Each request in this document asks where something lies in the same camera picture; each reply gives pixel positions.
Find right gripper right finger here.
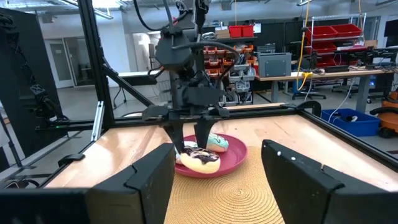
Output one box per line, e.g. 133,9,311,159
261,139,398,224

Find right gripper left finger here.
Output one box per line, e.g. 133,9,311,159
85,142,177,224

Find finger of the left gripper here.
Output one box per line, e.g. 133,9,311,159
163,119,187,154
193,118,219,151

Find large white frosted donut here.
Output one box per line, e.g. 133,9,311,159
174,140,200,166

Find large teal frosted donut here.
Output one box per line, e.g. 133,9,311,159
205,133,230,154

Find large chocolate frosted donut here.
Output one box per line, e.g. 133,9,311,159
180,146,222,175

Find black shelf with orange drawers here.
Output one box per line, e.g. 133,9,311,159
154,36,259,108

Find red round plate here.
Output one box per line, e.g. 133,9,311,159
173,133,249,179

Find cardboard box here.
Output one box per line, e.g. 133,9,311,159
214,28,230,40

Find white table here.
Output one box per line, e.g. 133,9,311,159
117,70,158,87

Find red storage bin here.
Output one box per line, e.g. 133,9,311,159
241,24,254,38
330,23,363,38
228,25,243,39
305,26,338,40
315,55,336,68
312,42,337,55

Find round woven straw placemat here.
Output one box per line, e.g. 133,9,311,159
164,146,285,224

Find black table clamp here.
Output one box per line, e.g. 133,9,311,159
57,152,86,168

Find grey equipment box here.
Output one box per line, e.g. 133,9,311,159
257,52,292,78

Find blue plastic bin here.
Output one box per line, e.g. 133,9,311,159
320,108,382,138

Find blue office chair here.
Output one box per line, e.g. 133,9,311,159
291,78,327,101

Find orange shop vacuum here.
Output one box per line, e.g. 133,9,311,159
369,90,398,138

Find wooden workbench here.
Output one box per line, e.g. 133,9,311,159
254,68,395,113

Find glass door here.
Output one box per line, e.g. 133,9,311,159
45,37,96,90

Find black tripod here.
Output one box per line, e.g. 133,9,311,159
0,113,25,169

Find black partition panel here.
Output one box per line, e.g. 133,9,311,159
0,7,60,158

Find silver metal bracket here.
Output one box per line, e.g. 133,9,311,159
90,100,105,142

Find black corner bracket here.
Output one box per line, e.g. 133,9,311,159
294,100,322,118

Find white cable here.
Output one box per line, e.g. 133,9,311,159
328,79,356,118

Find black aluminium rig frame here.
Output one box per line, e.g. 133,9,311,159
0,0,398,189

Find yellow cable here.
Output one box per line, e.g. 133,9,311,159
295,0,313,93

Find chrome wire shelf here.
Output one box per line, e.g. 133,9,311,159
302,12,367,70

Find black wall monitor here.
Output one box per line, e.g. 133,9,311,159
382,19,398,47

